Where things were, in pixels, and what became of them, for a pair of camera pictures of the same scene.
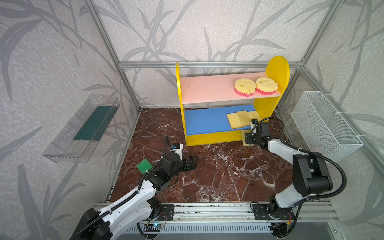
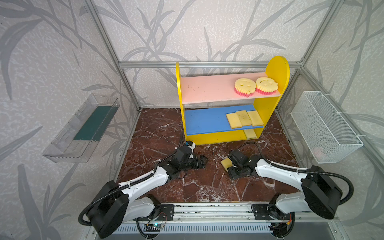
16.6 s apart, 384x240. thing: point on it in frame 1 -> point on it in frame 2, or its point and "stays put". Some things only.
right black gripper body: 252,137 -> 235,167
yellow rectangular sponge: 254,115 stays put
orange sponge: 234,120 stays put
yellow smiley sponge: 244,86 stays put
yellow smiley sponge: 266,86 stays put
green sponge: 144,165 -> 227,163
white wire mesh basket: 323,129 stays put
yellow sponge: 244,118 stays put
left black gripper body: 186,163 -> 195,162
